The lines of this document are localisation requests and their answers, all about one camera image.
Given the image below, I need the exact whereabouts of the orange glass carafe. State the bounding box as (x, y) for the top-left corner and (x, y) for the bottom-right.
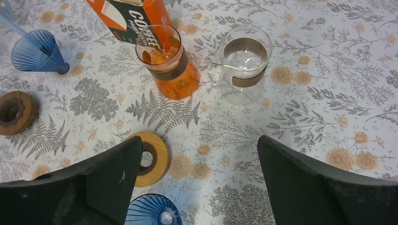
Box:
(135, 25), (200, 100)

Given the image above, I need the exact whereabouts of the blue dripper on left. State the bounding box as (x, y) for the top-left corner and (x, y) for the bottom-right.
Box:
(0, 14), (70, 75)

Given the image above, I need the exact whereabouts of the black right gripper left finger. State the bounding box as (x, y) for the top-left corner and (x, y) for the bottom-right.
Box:
(0, 136), (143, 225)

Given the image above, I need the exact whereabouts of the light wooden dripper ring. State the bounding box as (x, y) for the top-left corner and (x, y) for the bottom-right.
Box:
(126, 131), (171, 188)

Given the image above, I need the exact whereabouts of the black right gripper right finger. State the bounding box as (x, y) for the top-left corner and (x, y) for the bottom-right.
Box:
(257, 135), (398, 225)

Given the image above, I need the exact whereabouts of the floral tablecloth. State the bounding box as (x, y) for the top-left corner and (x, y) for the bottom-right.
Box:
(0, 0), (398, 225)

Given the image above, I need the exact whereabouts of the orange coffee filter box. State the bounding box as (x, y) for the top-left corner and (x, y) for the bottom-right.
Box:
(87, 0), (172, 44)

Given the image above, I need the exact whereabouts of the clear glass carafe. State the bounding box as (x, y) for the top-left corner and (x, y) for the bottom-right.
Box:
(212, 26), (273, 105)

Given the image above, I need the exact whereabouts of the blue glass dripper cone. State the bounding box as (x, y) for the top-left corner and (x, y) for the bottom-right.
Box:
(124, 194), (183, 225)

